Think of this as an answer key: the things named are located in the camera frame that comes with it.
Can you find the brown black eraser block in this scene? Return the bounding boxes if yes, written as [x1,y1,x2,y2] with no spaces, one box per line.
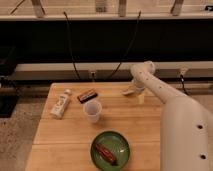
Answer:
[77,89,98,104]

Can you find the left black hanging cable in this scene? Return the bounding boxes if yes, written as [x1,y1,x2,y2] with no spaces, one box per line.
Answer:
[62,11,81,81]

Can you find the right black hanging cable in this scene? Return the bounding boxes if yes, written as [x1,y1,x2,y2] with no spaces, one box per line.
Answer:
[105,10,142,81]

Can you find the green plate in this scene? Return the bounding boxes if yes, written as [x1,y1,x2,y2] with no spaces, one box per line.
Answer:
[90,131,130,171]

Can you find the white plastic bottle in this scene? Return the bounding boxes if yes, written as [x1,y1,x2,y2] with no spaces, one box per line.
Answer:
[50,89,71,119]

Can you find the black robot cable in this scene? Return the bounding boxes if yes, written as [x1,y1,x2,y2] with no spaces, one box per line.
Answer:
[179,73,190,96]

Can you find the wall power outlet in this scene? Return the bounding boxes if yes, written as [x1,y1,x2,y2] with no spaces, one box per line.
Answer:
[89,70,96,82]

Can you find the right wall outlet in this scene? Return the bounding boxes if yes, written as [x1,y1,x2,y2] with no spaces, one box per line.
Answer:
[179,67,188,76]

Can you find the black box at left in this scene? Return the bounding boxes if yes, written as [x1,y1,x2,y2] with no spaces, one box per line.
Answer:
[0,46,19,118]

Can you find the black hanging cable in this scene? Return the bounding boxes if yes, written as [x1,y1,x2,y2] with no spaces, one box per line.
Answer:
[105,10,142,81]
[62,11,81,81]

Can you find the translucent white cup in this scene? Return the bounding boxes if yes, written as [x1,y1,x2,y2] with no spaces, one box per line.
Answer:
[83,100,102,123]

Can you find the brown sausage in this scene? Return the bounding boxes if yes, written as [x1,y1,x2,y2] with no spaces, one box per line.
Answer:
[95,144,117,166]

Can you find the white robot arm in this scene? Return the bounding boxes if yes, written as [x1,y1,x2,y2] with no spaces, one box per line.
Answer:
[130,61,213,171]

